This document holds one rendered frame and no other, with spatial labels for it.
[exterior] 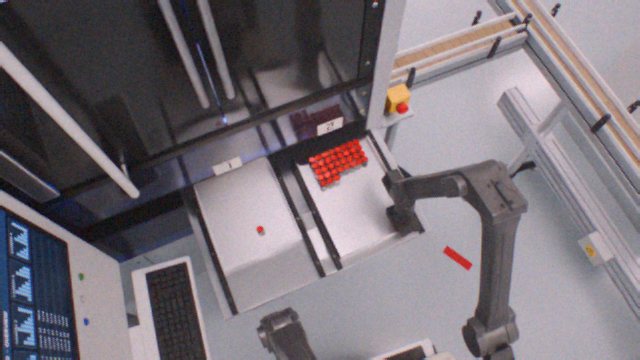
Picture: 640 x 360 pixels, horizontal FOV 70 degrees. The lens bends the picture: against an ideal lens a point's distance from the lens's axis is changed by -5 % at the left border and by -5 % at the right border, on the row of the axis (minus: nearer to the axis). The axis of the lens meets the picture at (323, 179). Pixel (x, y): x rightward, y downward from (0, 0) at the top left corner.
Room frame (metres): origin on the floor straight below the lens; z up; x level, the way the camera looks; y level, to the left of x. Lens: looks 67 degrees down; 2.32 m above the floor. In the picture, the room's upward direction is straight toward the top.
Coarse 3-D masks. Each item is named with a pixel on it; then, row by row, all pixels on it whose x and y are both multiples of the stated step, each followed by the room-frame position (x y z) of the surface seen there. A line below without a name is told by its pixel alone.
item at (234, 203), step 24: (240, 168) 0.66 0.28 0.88; (264, 168) 0.66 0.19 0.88; (216, 192) 0.58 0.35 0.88; (240, 192) 0.58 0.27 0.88; (264, 192) 0.58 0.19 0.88; (216, 216) 0.49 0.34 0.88; (240, 216) 0.49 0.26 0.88; (264, 216) 0.49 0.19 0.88; (288, 216) 0.49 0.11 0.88; (216, 240) 0.41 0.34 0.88; (240, 240) 0.42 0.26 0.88; (264, 240) 0.42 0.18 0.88; (288, 240) 0.41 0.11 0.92
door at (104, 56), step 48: (48, 0) 0.55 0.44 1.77; (96, 0) 0.58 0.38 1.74; (144, 0) 0.61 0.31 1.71; (48, 48) 0.53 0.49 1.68; (96, 48) 0.56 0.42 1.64; (144, 48) 0.59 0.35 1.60; (192, 48) 0.63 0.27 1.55; (0, 96) 0.48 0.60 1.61; (96, 96) 0.54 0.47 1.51; (144, 96) 0.57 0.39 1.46; (192, 96) 0.61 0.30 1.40; (0, 144) 0.45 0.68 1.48; (48, 144) 0.48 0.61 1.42; (96, 144) 0.51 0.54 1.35; (144, 144) 0.55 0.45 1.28
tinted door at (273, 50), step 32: (192, 0) 0.64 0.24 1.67; (224, 0) 0.66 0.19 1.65; (256, 0) 0.69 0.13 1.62; (288, 0) 0.72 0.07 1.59; (320, 0) 0.74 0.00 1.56; (352, 0) 0.77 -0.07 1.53; (224, 32) 0.66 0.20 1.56; (256, 32) 0.68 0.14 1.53; (288, 32) 0.71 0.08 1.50; (320, 32) 0.74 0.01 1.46; (352, 32) 0.78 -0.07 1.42; (256, 64) 0.68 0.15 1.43; (288, 64) 0.71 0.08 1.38; (320, 64) 0.74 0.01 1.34; (352, 64) 0.78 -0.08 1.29; (224, 96) 0.64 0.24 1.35; (256, 96) 0.67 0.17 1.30; (288, 96) 0.71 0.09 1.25
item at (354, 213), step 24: (360, 144) 0.75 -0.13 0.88; (384, 168) 0.65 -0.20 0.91; (312, 192) 0.58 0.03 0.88; (336, 192) 0.58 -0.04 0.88; (360, 192) 0.58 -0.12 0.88; (384, 192) 0.58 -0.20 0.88; (336, 216) 0.49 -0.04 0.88; (360, 216) 0.49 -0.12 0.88; (384, 216) 0.49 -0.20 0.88; (336, 240) 0.42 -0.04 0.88; (360, 240) 0.42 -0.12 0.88
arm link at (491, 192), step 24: (480, 168) 0.36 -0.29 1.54; (480, 192) 0.31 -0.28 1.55; (504, 192) 0.31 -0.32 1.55; (480, 216) 0.28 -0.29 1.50; (504, 216) 0.26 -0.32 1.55; (504, 240) 0.23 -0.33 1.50; (480, 264) 0.22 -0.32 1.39; (504, 264) 0.20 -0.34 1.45; (480, 288) 0.18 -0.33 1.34; (504, 288) 0.17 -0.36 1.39; (480, 312) 0.13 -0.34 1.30; (504, 312) 0.13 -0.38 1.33; (480, 336) 0.08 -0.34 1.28
